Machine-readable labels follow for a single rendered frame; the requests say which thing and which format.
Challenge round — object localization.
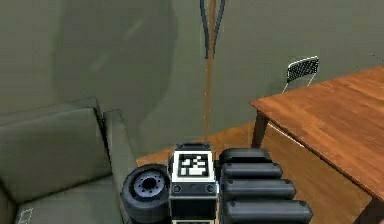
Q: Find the white mesh-back chair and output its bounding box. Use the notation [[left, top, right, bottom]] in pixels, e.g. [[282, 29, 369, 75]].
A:
[[281, 55, 320, 94]]

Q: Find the grey-green armchair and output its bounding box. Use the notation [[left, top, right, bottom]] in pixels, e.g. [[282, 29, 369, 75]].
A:
[[0, 97, 139, 224]]

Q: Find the brown floor lamp pole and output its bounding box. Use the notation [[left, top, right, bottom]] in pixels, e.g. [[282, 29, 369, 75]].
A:
[[199, 0, 227, 141]]

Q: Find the brown wooden table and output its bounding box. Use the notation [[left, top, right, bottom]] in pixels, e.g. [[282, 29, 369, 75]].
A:
[[249, 65, 384, 224]]

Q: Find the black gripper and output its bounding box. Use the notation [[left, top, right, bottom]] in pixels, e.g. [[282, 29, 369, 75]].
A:
[[120, 163, 173, 224]]

